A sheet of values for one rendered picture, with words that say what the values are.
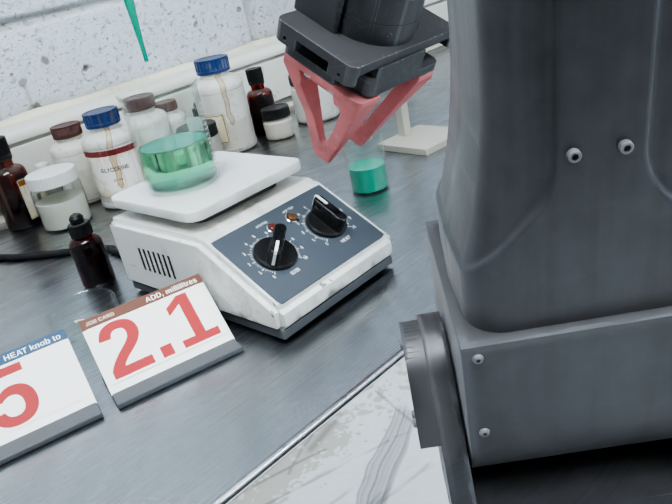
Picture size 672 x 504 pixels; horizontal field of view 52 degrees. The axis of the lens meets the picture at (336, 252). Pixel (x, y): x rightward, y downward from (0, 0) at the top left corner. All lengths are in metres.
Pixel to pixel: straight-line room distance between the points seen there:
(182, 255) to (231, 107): 0.46
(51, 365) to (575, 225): 0.39
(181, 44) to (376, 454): 0.85
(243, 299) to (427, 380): 0.29
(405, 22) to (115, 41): 0.69
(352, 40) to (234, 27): 0.77
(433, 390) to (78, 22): 0.90
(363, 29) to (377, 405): 0.22
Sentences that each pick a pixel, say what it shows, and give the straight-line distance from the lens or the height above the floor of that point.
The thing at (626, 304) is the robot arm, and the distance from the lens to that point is 0.18.
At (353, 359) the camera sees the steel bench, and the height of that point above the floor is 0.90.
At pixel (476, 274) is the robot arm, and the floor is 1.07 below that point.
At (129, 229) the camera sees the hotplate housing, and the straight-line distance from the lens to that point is 0.58.
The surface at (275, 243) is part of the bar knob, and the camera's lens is 0.48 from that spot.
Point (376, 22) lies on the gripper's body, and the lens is 0.41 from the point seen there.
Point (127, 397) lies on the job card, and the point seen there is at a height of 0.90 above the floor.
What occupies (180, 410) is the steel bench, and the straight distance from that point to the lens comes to 0.45.
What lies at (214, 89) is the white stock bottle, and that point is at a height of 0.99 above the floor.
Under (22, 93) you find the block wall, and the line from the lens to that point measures 1.01.
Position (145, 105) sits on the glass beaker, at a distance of 0.53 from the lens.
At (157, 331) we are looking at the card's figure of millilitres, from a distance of 0.50.
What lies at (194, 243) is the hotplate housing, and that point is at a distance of 0.51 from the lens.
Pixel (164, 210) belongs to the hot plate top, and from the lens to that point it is 0.53.
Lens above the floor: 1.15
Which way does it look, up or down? 24 degrees down
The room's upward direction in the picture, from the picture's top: 12 degrees counter-clockwise
